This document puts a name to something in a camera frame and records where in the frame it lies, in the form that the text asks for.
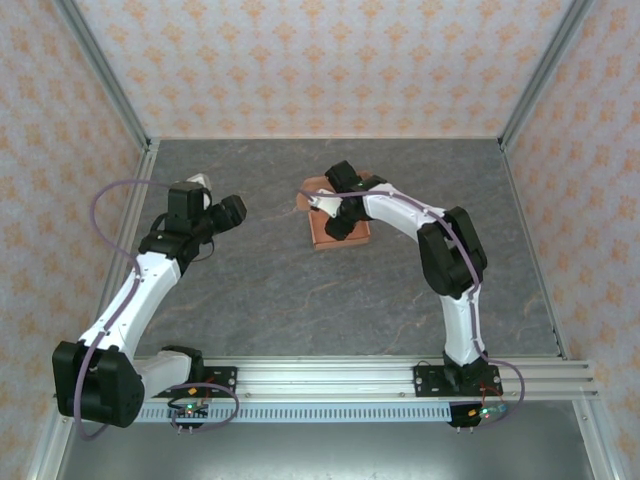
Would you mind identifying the salmon pink paper box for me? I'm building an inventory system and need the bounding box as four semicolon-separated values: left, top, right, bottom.
298;174;374;251

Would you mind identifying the wide aluminium profile beam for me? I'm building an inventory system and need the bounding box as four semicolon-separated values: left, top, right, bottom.
53;357;600;401

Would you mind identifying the grey metal sheet panel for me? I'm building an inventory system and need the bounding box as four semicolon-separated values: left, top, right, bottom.
54;422;599;480

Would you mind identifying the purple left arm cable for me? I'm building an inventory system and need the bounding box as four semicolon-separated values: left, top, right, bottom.
73;179;240;441

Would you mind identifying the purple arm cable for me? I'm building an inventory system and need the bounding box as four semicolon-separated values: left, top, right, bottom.
73;179;240;441
298;188;526;434

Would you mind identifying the aluminium frame post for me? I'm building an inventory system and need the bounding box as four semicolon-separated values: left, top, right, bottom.
499;0;599;151
52;0;154;151

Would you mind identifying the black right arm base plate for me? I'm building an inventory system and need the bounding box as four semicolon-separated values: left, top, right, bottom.
413;364;501;400

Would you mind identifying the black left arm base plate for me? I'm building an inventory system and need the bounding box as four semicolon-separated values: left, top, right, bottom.
147;366;239;400

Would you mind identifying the grey slotted cable duct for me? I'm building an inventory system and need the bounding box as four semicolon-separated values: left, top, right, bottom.
73;404;562;424

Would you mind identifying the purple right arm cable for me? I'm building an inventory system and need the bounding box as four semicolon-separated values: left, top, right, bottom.
298;188;526;434

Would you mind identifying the aluminium frame leg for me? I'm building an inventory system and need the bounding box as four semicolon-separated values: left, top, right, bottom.
27;399;76;480
572;399;624;480

